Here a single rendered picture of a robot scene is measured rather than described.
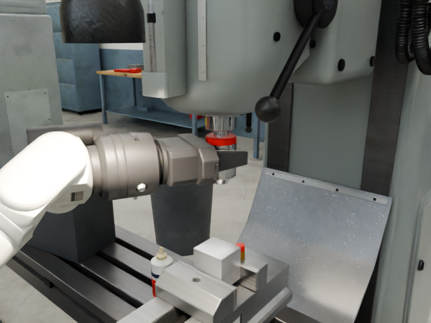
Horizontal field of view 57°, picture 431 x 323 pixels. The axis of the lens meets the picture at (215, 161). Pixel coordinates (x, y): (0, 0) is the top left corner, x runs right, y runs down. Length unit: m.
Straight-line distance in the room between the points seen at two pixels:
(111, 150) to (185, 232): 2.16
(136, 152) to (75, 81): 7.31
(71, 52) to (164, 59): 7.32
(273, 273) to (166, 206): 1.88
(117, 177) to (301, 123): 0.54
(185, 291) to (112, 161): 0.25
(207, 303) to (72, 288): 0.34
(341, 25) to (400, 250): 0.54
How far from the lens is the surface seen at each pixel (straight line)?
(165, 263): 0.75
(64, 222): 0.92
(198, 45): 0.48
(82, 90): 7.87
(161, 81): 0.47
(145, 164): 0.52
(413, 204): 0.94
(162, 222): 2.67
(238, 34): 0.47
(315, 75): 0.61
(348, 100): 0.89
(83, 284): 0.88
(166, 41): 0.47
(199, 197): 2.57
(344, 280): 0.90
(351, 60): 0.67
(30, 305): 2.53
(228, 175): 0.59
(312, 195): 0.95
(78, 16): 0.35
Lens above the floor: 1.41
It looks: 17 degrees down
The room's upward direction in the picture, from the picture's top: straight up
